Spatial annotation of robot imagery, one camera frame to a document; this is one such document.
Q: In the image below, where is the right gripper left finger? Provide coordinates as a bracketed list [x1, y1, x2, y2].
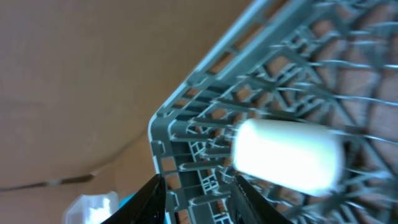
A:
[102, 174, 166, 224]

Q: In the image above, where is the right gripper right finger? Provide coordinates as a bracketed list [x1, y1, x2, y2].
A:
[229, 175, 292, 224]

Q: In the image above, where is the white cup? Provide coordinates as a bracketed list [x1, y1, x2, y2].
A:
[231, 119, 345, 197]

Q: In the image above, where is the clear plastic waste bin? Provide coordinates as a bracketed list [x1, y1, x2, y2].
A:
[63, 191, 119, 224]

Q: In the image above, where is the grey dishwasher rack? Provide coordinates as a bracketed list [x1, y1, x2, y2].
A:
[148, 0, 397, 223]

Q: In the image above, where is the teal serving tray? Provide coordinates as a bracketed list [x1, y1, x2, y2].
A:
[119, 193, 135, 208]

